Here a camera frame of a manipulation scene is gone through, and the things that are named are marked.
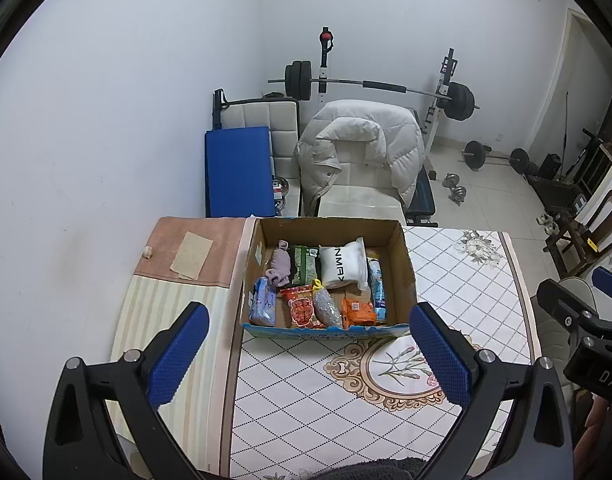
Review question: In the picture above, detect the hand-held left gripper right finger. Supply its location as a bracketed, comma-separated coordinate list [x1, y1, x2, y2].
[410, 302, 575, 480]

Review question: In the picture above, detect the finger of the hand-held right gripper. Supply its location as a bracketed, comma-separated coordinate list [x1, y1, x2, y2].
[536, 279, 612, 347]
[591, 266, 612, 307]

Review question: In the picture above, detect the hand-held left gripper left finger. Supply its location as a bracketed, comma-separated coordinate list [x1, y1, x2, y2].
[43, 302, 210, 480]

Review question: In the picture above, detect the orange snack packet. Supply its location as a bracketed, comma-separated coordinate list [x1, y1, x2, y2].
[342, 297, 378, 330]

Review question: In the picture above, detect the long light-blue packet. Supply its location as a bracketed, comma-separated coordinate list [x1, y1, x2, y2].
[367, 257, 389, 322]

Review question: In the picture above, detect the blue tissue packet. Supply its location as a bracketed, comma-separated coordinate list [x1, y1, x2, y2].
[248, 276, 278, 326]

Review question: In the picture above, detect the brown cardboard box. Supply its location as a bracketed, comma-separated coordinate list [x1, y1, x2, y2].
[240, 217, 418, 342]

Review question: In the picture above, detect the red snack packet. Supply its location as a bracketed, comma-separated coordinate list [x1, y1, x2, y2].
[279, 285, 320, 331]

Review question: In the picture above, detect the white soft pouch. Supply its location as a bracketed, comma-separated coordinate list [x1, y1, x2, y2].
[318, 237, 371, 292]

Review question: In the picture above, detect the mauve sock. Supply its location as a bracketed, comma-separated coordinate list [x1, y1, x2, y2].
[265, 240, 292, 289]

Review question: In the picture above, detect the green snack packet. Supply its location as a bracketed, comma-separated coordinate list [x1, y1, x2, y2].
[291, 245, 320, 286]

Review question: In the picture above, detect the grey upholstered chair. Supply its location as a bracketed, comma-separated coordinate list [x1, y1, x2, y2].
[528, 275, 600, 387]

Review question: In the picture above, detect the beige striped table cover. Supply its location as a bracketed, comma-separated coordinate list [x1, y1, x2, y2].
[108, 216, 260, 477]

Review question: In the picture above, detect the dark wooden chair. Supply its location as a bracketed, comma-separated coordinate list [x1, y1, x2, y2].
[543, 190, 612, 274]

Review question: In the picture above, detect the tan paper piece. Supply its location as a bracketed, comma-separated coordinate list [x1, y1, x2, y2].
[171, 231, 215, 280]

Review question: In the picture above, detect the dark wooden low table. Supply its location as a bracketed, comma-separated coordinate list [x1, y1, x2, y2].
[528, 175, 585, 212]

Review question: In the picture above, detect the black metal stand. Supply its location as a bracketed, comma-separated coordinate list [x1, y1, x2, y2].
[561, 130, 612, 197]

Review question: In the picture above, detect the floral diamond-pattern tablecloth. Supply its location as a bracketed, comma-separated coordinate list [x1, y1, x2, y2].
[228, 217, 533, 479]

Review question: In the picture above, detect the dark fuzzy cloth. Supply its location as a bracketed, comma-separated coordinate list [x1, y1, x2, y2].
[286, 456, 425, 480]

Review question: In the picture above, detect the short barbell with black plates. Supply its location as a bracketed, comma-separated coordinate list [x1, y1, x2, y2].
[461, 141, 530, 174]

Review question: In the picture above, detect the white padded chair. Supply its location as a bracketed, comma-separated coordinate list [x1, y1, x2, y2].
[316, 157, 405, 219]

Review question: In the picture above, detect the blue folded mat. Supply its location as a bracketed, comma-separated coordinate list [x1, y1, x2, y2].
[204, 126, 277, 219]

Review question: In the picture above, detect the white puffer jacket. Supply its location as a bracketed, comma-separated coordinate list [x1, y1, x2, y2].
[294, 100, 426, 217]

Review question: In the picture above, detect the long barbell with black plates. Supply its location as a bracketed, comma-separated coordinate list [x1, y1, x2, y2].
[267, 61, 481, 122]

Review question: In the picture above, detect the white door frame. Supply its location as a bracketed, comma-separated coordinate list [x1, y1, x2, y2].
[526, 7, 612, 163]

